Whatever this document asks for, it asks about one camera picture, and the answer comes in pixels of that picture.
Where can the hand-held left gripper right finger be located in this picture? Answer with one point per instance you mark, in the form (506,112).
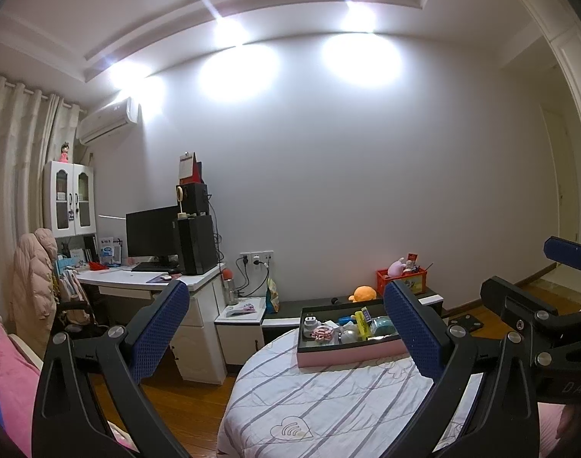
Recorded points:
(417,324)

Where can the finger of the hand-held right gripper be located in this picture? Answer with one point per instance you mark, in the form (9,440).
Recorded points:
(514,298)
(567,252)

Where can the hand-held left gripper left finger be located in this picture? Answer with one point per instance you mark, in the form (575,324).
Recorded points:
(159,327)

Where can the teal plastic case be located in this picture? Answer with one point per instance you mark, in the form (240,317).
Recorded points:
(383,327)

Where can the silver round ball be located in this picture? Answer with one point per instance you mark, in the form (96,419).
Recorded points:
(349,336)

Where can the pink storage box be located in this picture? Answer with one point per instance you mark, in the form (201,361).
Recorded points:
(338,355)

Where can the pink brick toy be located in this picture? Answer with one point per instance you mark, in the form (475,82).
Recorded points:
(324,334)

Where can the white charger plug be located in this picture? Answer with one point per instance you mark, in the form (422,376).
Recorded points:
(312,327)

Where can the white desk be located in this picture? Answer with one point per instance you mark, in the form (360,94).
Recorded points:
(199,334)

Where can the red storage crate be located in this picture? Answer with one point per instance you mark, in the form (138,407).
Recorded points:
(409,281)

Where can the black floor scale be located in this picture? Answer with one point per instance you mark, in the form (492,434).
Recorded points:
(464,326)

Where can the purple mouse pad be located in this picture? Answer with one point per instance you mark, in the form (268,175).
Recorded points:
(154,278)

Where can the pink printed cloth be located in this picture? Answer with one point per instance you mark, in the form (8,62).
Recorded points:
(550,432)

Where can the black keyboard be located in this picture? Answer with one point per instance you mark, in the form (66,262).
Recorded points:
(154,267)

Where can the pink plush toy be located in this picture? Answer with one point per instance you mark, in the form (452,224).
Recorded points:
(397,267)

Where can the orange octopus plush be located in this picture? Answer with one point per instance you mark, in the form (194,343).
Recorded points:
(364,293)

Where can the red paper packet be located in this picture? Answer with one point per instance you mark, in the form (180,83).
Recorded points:
(412,261)

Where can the black office chair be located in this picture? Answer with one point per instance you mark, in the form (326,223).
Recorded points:
(80,317)

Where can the clear bottle red cap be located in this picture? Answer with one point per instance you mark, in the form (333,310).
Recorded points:
(230,291)

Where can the small white bedside cabinet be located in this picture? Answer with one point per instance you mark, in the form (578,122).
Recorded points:
(238,348)

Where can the pink flat packet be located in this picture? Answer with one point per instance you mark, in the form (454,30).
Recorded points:
(241,308)

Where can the black computer tower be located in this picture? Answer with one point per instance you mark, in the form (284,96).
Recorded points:
(197,245)

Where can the black computer monitor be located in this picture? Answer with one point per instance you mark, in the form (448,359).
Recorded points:
(152,233)

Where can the striped hanging cloth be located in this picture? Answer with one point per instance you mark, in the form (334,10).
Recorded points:
(70,296)

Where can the yellow snack bag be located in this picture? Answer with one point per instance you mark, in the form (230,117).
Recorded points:
(272,296)

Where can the low dark-topped cabinet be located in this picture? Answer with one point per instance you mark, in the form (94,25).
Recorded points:
(285,307)

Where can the black speaker box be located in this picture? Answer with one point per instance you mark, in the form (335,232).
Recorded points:
(195,199)

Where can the pink down coat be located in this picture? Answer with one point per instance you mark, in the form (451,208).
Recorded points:
(32,286)

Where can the small wooden ornament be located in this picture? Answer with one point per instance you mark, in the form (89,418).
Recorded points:
(180,194)

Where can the white glass-door cabinet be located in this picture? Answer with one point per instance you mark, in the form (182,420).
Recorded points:
(69,199)

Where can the pink blanket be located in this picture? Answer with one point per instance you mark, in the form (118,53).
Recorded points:
(8,381)

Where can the red desk calendar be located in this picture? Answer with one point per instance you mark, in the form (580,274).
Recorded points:
(189,168)

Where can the small pink doll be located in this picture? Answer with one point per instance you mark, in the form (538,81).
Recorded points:
(65,152)

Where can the white air conditioner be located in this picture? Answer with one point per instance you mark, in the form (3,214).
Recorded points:
(106,121)

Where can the white wall power outlet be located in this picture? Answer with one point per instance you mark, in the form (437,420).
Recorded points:
(257,257)

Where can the white door frame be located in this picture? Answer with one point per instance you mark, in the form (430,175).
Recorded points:
(572,57)

